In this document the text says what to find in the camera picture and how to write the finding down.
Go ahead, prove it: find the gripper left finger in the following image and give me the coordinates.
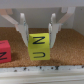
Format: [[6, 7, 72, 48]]
[[0, 8, 30, 48]]

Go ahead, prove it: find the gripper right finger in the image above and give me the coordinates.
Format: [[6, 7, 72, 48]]
[[47, 7, 76, 45]]

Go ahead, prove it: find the pink block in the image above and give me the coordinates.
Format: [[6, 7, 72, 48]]
[[0, 39, 13, 64]]

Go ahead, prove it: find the yellow block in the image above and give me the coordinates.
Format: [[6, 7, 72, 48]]
[[27, 32, 52, 62]]

